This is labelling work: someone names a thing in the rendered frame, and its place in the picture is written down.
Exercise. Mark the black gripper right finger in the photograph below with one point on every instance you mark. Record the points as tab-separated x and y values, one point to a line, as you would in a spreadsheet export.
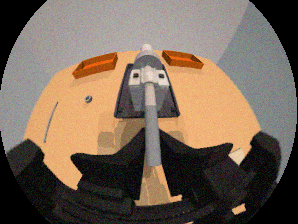
180	161

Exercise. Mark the orange rectangular tray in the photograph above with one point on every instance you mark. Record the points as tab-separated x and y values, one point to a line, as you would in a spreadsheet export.
181	59
97	64

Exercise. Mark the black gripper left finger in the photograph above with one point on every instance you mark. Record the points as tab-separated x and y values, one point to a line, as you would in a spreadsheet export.
125	165

